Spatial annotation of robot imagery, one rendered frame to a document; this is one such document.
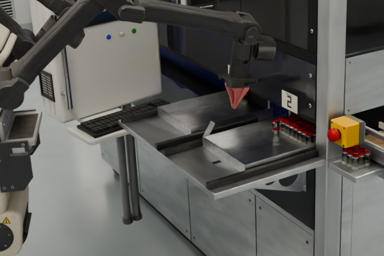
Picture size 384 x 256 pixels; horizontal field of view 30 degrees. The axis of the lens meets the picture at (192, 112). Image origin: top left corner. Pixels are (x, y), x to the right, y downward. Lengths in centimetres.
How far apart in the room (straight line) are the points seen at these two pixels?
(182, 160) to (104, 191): 181
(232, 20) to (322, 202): 69
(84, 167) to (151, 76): 145
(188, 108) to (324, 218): 69
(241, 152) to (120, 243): 139
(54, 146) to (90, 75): 189
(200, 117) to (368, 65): 68
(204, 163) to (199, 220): 97
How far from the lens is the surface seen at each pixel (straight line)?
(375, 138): 233
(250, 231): 283
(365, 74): 227
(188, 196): 326
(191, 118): 262
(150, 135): 250
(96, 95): 293
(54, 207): 398
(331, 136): 216
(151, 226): 369
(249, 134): 246
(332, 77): 218
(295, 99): 233
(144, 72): 302
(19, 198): 236
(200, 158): 231
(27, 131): 222
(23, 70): 195
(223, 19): 201
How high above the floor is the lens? 186
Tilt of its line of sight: 22 degrees down
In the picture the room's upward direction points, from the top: 3 degrees counter-clockwise
